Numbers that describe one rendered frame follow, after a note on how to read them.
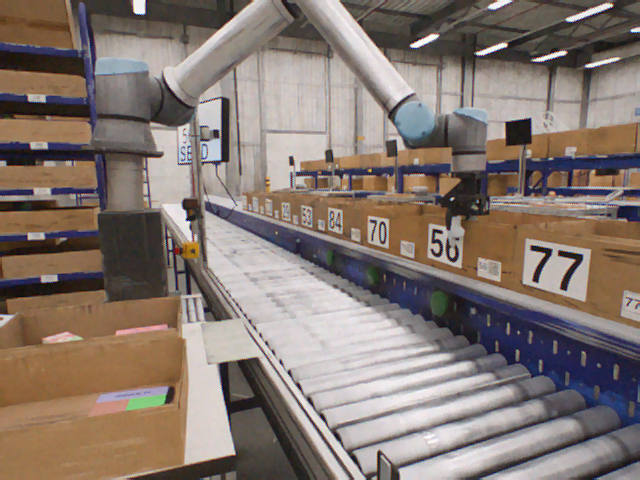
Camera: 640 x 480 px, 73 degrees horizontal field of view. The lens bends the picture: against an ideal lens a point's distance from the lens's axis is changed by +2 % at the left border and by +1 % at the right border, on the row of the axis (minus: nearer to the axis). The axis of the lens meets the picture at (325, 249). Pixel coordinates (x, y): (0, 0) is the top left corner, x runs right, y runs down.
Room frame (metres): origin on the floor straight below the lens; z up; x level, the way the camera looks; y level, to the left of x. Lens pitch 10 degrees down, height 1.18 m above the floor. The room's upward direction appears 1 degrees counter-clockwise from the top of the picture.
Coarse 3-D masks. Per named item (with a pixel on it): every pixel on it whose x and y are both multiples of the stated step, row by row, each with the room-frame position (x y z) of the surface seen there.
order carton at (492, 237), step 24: (432, 216) 1.33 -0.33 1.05; (456, 216) 1.45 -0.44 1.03; (480, 216) 1.49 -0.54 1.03; (504, 216) 1.44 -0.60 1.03; (528, 216) 1.35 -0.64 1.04; (552, 216) 1.27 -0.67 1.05; (480, 240) 1.14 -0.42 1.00; (504, 240) 1.06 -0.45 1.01; (432, 264) 1.33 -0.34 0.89; (504, 264) 1.06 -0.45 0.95
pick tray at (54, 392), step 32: (64, 352) 0.79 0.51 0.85; (96, 352) 0.81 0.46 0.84; (128, 352) 0.82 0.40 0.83; (160, 352) 0.84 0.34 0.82; (0, 384) 0.76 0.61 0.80; (32, 384) 0.78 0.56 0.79; (64, 384) 0.79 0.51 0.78; (96, 384) 0.80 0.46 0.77; (128, 384) 0.82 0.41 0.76; (160, 384) 0.83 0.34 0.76; (0, 416) 0.72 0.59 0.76; (32, 416) 0.72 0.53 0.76; (64, 416) 0.71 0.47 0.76; (96, 416) 0.56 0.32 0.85; (128, 416) 0.57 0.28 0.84; (160, 416) 0.58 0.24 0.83; (0, 448) 0.52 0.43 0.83; (32, 448) 0.53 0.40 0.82; (64, 448) 0.54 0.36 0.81; (96, 448) 0.55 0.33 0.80; (128, 448) 0.57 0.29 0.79; (160, 448) 0.58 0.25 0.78
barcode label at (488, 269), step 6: (480, 258) 1.13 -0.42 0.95; (480, 264) 1.13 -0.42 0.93; (486, 264) 1.11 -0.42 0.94; (492, 264) 1.09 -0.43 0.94; (498, 264) 1.07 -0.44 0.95; (480, 270) 1.13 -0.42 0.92; (486, 270) 1.11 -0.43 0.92; (492, 270) 1.09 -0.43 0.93; (498, 270) 1.07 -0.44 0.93; (480, 276) 1.13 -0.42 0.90; (486, 276) 1.11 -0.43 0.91; (492, 276) 1.09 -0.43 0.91; (498, 276) 1.07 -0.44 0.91
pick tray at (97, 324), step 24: (24, 312) 1.06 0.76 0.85; (48, 312) 1.07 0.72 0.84; (72, 312) 1.09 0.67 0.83; (96, 312) 1.11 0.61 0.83; (120, 312) 1.12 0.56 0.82; (144, 312) 1.14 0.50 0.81; (168, 312) 1.16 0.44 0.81; (0, 336) 0.93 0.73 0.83; (24, 336) 1.05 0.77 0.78; (48, 336) 1.07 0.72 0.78; (96, 336) 1.10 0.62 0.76; (120, 336) 0.87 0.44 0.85; (144, 336) 0.89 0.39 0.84; (168, 336) 0.90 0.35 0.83
